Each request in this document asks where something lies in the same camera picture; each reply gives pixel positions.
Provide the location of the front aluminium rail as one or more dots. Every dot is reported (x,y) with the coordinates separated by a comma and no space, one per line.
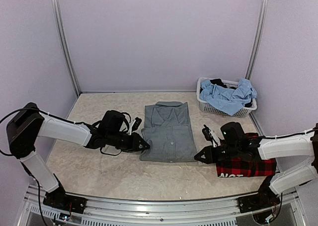
(101,211)

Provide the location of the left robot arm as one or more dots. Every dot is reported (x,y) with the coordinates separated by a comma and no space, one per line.
(27,124)

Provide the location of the red black plaid shirt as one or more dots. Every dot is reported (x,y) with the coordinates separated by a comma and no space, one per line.
(239,168)

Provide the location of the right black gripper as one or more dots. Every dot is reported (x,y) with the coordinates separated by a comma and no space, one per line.
(209,156)

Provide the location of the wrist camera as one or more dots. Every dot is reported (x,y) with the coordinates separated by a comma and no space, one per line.
(134,125)
(211,136)

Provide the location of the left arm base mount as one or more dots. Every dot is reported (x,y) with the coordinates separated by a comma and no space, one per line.
(59,199)

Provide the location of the black garment in basket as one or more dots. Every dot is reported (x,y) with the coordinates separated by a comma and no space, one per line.
(230,98)

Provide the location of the left aluminium frame post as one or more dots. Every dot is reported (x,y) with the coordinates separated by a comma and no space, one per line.
(64,47)

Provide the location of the grey long sleeve shirt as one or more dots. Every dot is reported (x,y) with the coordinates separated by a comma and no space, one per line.
(167,129)

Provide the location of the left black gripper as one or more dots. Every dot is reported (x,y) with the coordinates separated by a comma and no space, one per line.
(136,139)

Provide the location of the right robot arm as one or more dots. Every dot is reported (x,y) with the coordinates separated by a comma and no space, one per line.
(238,144)

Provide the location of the right aluminium frame post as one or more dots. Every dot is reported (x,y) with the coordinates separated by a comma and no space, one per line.
(257,38)

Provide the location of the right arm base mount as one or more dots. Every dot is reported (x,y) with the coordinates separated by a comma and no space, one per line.
(264,198)

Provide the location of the aluminium frame post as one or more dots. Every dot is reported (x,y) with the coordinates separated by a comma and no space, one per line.
(257,38)
(64,47)

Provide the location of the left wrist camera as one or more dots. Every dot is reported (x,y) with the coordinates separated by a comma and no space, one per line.
(134,125)

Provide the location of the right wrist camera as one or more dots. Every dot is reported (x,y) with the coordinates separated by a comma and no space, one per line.
(211,136)

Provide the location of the white plastic laundry basket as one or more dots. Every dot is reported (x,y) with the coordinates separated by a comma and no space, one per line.
(223,110)

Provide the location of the light blue shirt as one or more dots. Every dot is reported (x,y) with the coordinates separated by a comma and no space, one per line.
(223,97)

